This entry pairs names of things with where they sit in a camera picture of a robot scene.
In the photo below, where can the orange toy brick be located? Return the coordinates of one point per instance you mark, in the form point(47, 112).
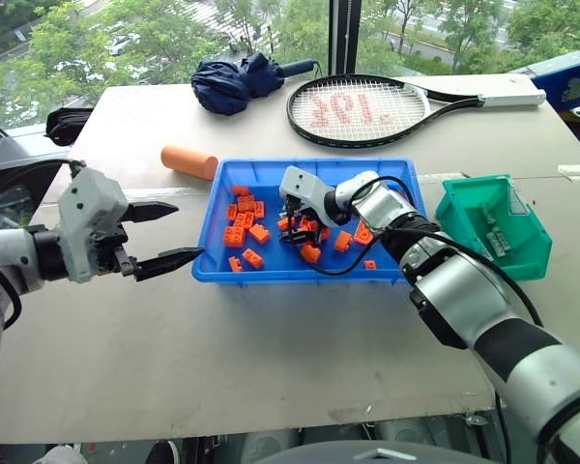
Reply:
point(240, 190)
point(259, 208)
point(245, 203)
point(232, 212)
point(310, 224)
point(234, 264)
point(259, 232)
point(363, 233)
point(244, 220)
point(325, 233)
point(342, 241)
point(282, 224)
point(252, 257)
point(234, 236)
point(311, 253)
point(370, 265)

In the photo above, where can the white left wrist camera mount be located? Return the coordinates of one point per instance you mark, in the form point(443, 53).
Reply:
point(89, 203)

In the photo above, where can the grey toy brick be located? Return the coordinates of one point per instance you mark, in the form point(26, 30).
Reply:
point(488, 213)
point(500, 240)

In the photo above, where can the dark grey angular equipment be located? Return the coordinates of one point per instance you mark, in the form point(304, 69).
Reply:
point(5, 154)

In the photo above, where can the navy folded umbrella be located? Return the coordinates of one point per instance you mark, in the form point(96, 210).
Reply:
point(227, 87)

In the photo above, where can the beige tape strip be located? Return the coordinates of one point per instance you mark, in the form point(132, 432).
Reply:
point(577, 171)

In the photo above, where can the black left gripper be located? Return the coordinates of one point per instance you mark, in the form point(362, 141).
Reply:
point(113, 253)

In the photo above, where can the blue plastic bin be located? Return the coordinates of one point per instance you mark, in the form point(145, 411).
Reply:
point(275, 270)

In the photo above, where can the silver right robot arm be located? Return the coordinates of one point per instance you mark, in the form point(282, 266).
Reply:
point(464, 280)

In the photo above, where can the orange foam cylinder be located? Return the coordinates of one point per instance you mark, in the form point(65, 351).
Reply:
point(188, 162)

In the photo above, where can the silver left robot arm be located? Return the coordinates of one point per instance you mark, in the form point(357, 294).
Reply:
point(9, 251)

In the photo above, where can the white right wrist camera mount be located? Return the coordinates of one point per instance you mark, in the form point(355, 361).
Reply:
point(300, 182)

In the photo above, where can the green plastic bin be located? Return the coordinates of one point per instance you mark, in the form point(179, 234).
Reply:
point(522, 227)

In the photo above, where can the black white shoe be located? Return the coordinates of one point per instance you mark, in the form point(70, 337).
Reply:
point(164, 453)

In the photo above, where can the blue printed box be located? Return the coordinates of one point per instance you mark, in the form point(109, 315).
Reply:
point(568, 82)

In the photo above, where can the black white tennis racket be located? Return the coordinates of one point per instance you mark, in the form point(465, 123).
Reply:
point(444, 95)

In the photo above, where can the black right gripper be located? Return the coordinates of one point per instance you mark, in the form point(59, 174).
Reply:
point(303, 215)

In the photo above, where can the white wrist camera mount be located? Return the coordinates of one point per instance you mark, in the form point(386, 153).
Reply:
point(89, 203)
point(300, 182)

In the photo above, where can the dark window frame post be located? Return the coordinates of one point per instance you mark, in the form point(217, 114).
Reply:
point(345, 34)

